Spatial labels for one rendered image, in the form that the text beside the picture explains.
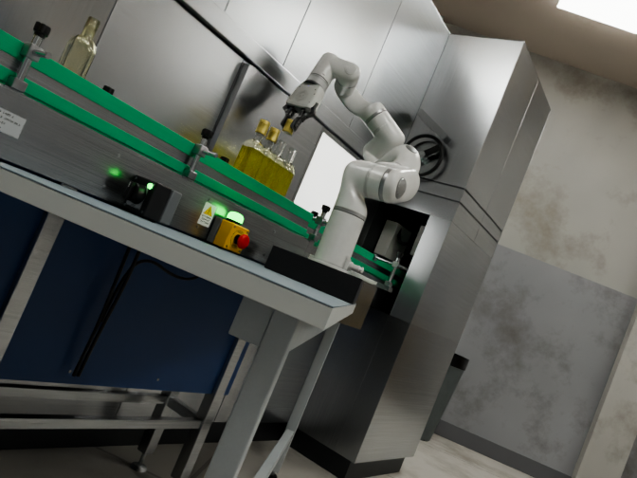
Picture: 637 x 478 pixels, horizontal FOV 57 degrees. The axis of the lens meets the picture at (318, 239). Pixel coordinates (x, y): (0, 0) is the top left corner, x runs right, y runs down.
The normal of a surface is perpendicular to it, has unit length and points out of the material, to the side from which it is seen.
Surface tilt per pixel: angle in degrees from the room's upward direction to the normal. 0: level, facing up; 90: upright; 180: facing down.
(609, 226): 90
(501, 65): 90
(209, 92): 90
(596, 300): 90
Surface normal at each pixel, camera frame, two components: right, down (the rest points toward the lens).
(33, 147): 0.78, 0.29
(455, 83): -0.50, -0.26
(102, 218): -0.09, -0.11
